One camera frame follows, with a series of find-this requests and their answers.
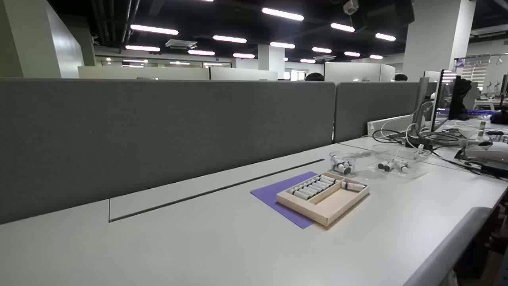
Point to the purple mat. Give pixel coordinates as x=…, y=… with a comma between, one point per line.
x=276, y=192

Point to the small white vial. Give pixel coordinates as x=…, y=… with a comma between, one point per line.
x=301, y=194
x=385, y=165
x=353, y=186
x=329, y=180
x=309, y=191
x=404, y=167
x=325, y=181
x=344, y=169
x=317, y=186

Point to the white cubicle partition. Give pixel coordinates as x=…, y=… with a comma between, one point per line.
x=144, y=72
x=360, y=72
x=244, y=73

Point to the clear glass bowl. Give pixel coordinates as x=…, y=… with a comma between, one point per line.
x=334, y=159

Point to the ceiling light tube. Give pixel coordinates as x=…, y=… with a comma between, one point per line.
x=377, y=56
x=201, y=53
x=342, y=27
x=282, y=45
x=307, y=61
x=244, y=54
x=142, y=48
x=352, y=53
x=283, y=14
x=229, y=38
x=155, y=29
x=322, y=49
x=385, y=37

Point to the dark-haired person head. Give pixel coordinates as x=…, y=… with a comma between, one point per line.
x=315, y=76
x=401, y=78

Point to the large gray desk partition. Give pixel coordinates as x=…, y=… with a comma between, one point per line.
x=160, y=137

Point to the wooden compartment tray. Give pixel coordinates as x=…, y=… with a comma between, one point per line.
x=334, y=207

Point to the short gray desk partition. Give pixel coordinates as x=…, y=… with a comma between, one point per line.
x=371, y=100

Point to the ceiling air conditioner unit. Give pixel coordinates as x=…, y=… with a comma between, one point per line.
x=180, y=43

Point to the white power strip box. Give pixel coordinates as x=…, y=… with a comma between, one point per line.
x=387, y=123

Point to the slim dark monitor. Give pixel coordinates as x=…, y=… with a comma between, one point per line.
x=437, y=100

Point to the small clear plastic bottle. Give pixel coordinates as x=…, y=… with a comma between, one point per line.
x=482, y=129

